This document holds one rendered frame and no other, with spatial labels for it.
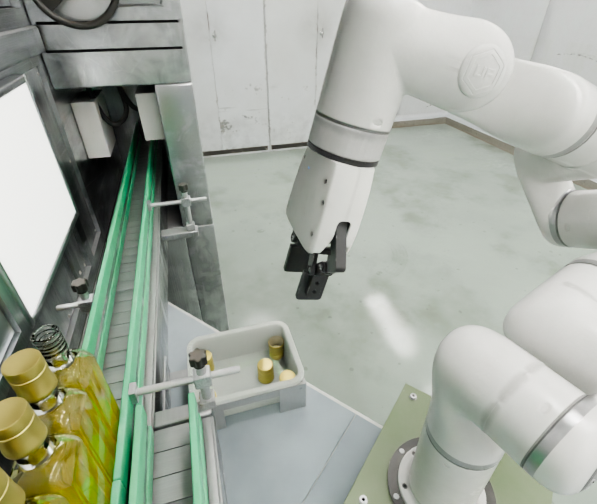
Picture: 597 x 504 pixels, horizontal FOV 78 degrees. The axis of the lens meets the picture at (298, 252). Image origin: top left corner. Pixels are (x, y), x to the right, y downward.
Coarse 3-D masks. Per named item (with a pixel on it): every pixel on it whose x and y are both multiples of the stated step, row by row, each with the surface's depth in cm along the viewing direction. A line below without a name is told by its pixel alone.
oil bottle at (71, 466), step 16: (64, 432) 39; (64, 448) 37; (80, 448) 39; (16, 464) 35; (48, 464) 35; (64, 464) 36; (80, 464) 38; (96, 464) 43; (16, 480) 34; (32, 480) 34; (48, 480) 35; (64, 480) 35; (80, 480) 38; (96, 480) 42; (80, 496) 37; (96, 496) 41
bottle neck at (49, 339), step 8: (40, 328) 43; (48, 328) 43; (56, 328) 43; (32, 336) 42; (40, 336) 43; (48, 336) 44; (56, 336) 42; (32, 344) 42; (40, 344) 41; (48, 344) 42; (56, 344) 42; (64, 344) 44; (48, 352) 42; (56, 352) 43; (64, 352) 44; (48, 360) 43; (56, 360) 43; (64, 360) 44; (56, 368) 44
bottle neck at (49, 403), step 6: (54, 390) 39; (48, 396) 38; (54, 396) 39; (60, 396) 40; (36, 402) 38; (42, 402) 38; (48, 402) 39; (54, 402) 39; (60, 402) 40; (36, 408) 38; (42, 408) 39; (48, 408) 39; (54, 408) 40; (42, 414) 39
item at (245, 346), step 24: (216, 336) 82; (240, 336) 83; (264, 336) 85; (288, 336) 81; (216, 360) 85; (240, 360) 85; (288, 360) 81; (192, 384) 71; (216, 384) 80; (240, 384) 80; (264, 384) 80; (288, 384) 71
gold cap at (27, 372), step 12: (12, 360) 36; (24, 360) 36; (36, 360) 36; (12, 372) 35; (24, 372) 35; (36, 372) 36; (48, 372) 38; (12, 384) 36; (24, 384) 36; (36, 384) 37; (48, 384) 38; (24, 396) 37; (36, 396) 37
